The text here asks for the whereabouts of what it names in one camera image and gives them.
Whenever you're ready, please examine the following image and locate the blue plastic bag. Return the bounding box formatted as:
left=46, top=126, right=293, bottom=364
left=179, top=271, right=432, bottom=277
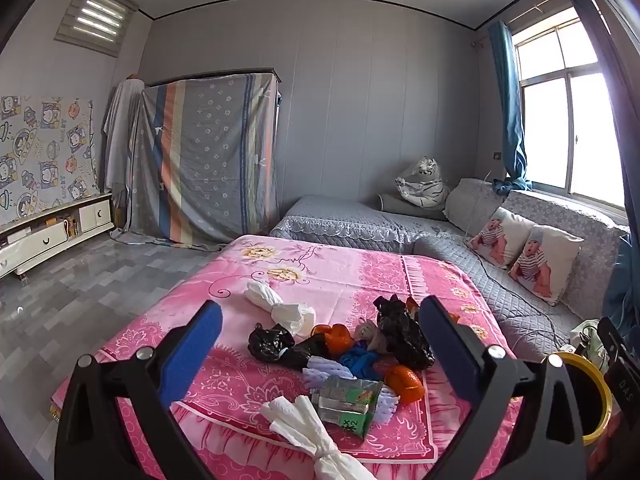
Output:
left=340, top=347, right=386, bottom=381

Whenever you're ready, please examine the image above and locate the grey window blind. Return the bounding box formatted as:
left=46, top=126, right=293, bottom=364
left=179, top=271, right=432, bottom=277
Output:
left=54, top=0, right=138, bottom=58

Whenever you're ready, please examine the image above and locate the white paper towel bundle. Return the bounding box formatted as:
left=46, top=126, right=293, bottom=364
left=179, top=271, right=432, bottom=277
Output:
left=260, top=395, right=378, bottom=480
left=245, top=280, right=317, bottom=336

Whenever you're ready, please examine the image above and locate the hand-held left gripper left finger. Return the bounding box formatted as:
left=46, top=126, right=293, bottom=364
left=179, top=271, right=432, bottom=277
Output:
left=54, top=300, right=223, bottom=480

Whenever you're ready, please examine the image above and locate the baby print cushion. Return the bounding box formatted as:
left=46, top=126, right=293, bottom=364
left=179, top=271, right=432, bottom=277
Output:
left=509, top=224, right=585, bottom=307
left=468, top=206, right=536, bottom=267

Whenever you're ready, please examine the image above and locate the hanging blue curtain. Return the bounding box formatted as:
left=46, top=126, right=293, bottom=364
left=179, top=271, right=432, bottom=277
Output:
left=560, top=0, right=640, bottom=321

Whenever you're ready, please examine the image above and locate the grey quilted sofa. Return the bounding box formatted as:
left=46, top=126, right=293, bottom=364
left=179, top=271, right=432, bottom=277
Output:
left=270, top=177, right=631, bottom=361

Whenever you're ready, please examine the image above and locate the beige knotted bag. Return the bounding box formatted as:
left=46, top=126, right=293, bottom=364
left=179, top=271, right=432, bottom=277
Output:
left=355, top=321, right=388, bottom=351

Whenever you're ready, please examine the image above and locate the plain grey hanging cloth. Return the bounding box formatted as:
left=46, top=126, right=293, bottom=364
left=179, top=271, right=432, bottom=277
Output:
left=102, top=76, right=146, bottom=228

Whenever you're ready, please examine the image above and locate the white low cabinet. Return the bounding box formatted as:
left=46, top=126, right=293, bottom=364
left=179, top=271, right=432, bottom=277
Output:
left=0, top=191, right=115, bottom=281

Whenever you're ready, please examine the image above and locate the yellow-rimmed waste bin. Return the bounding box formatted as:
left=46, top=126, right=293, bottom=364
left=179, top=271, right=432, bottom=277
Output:
left=545, top=351, right=614, bottom=446

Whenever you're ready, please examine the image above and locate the white tiger plush toy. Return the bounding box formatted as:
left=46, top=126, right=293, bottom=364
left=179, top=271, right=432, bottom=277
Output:
left=395, top=156, right=451, bottom=209

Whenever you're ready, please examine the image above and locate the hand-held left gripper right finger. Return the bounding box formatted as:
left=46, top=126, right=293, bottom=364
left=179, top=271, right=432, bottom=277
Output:
left=419, top=295, right=586, bottom=480

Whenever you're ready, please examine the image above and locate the green drink carton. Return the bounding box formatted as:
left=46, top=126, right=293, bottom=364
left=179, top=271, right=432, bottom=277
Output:
left=311, top=377, right=385, bottom=438

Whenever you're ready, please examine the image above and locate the pale green cloth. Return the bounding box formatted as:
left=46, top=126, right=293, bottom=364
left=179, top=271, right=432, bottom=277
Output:
left=569, top=318, right=601, bottom=356

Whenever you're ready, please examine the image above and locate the black plastic bag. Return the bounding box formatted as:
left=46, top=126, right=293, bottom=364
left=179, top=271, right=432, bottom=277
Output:
left=374, top=295, right=436, bottom=371
left=248, top=323, right=333, bottom=372

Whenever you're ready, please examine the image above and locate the tied blue curtain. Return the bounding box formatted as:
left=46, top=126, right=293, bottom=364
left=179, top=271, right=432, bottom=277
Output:
left=487, top=20, right=533, bottom=196

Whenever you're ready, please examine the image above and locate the pink floral blanket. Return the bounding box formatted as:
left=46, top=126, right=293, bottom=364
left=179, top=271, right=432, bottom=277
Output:
left=50, top=234, right=526, bottom=480

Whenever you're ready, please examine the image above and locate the dark grey pillow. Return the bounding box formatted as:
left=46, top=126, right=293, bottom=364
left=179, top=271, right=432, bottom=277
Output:
left=376, top=192, right=448, bottom=222

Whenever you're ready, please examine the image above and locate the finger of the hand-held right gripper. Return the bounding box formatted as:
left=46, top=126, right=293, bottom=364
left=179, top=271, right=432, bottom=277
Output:
left=597, top=317, right=623, bottom=361

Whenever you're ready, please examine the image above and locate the cartoon wall poster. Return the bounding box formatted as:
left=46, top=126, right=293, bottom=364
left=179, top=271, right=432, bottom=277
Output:
left=0, top=95, right=98, bottom=228

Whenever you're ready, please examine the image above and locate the window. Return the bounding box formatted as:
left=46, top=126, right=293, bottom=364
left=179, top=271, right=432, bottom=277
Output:
left=510, top=5, right=631, bottom=216

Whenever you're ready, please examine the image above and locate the striped grey bed sheet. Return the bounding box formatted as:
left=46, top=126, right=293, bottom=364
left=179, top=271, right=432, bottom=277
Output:
left=122, top=67, right=282, bottom=251

